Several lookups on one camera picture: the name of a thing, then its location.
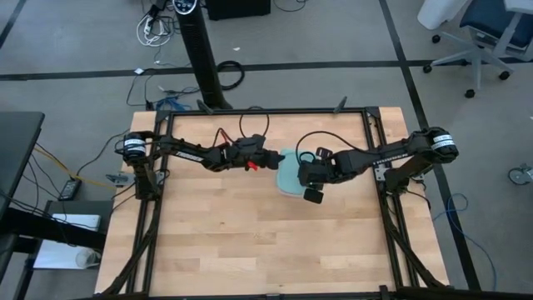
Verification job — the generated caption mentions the black box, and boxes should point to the black box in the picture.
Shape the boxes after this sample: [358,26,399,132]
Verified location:
[205,0,272,22]

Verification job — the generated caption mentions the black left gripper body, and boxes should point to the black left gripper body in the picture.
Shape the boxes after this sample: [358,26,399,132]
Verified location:
[233,133,281,171]

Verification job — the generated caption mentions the black left wrist camera cable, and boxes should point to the black left wrist camera cable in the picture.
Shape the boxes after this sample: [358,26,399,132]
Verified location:
[238,106,271,139]

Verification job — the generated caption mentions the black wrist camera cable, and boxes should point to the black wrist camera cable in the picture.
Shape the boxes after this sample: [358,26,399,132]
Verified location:
[295,130,357,166]
[238,106,271,139]

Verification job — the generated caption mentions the white waste bin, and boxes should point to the white waste bin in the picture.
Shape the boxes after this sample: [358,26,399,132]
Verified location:
[416,0,472,31]

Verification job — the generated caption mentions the dark grey flat box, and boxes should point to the dark grey flat box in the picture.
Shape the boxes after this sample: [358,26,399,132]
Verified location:
[43,199,116,218]

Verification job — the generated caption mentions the blue cable bundle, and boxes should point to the blue cable bundle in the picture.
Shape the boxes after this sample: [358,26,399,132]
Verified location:
[154,96,193,112]

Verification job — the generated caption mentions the black desk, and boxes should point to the black desk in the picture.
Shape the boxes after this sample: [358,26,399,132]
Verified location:
[0,108,107,300]

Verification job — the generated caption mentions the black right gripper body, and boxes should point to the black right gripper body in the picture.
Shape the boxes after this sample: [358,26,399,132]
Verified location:
[297,146,336,205]

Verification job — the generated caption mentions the grey caster wheel base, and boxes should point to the grey caster wheel base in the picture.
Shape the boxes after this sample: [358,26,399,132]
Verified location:
[507,162,533,187]

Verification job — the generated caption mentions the coiled black cable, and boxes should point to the coiled black cable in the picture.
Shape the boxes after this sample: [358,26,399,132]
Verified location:
[216,60,247,93]

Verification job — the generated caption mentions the clear glass jar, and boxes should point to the clear glass jar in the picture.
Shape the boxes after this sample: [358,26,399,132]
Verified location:
[75,248,102,269]

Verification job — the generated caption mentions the yellow cable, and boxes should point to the yellow cable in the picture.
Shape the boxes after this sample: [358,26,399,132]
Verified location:
[33,146,117,192]

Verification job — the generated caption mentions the blue seat office chair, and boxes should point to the blue seat office chair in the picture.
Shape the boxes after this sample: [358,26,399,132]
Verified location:
[422,0,533,100]

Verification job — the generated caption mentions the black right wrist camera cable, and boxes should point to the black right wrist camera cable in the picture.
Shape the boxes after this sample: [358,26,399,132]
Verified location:
[295,130,357,166]

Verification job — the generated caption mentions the black aluminium table frame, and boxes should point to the black aluminium table frame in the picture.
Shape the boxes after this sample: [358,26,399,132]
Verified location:
[74,95,533,300]

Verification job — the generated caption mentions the black tower fan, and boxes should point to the black tower fan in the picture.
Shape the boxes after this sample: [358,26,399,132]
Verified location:
[172,0,233,111]

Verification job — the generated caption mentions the light blue container lid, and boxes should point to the light blue container lid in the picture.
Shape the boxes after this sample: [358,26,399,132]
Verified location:
[276,148,311,199]

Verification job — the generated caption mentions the white power strip with cord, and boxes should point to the white power strip with cord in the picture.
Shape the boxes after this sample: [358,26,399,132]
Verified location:
[136,13,174,48]

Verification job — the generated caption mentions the black power adapter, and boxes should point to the black power adapter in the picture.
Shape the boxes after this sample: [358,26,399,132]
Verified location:
[57,177,83,203]

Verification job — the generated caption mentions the blue floor cable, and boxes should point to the blue floor cable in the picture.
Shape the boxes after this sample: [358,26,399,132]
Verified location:
[431,192,499,293]

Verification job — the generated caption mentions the white box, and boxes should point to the white box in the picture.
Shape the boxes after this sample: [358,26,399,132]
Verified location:
[32,212,103,271]

